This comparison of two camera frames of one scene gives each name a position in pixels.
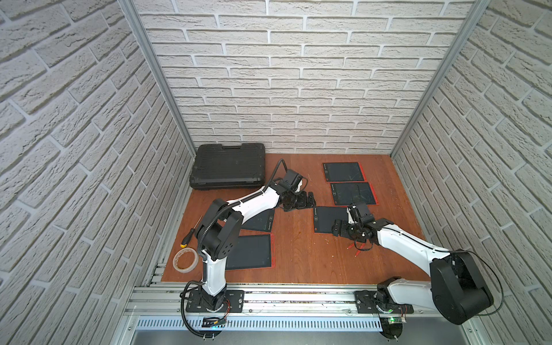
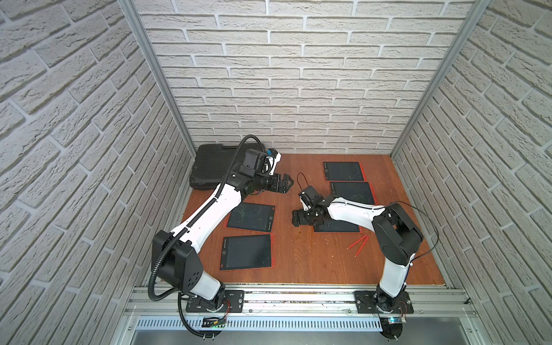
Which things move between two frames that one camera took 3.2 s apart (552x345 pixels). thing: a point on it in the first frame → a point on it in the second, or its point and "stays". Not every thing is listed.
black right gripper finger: x=336 y=230 → x=295 y=221
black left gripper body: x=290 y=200 → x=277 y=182
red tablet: x=261 y=223 stays
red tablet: x=344 y=172 stays
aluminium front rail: x=160 y=301 stays
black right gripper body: x=351 y=231 → x=309 y=218
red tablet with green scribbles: x=360 y=193 stays
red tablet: x=255 y=249 stays
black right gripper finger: x=337 y=226 → x=297 y=214
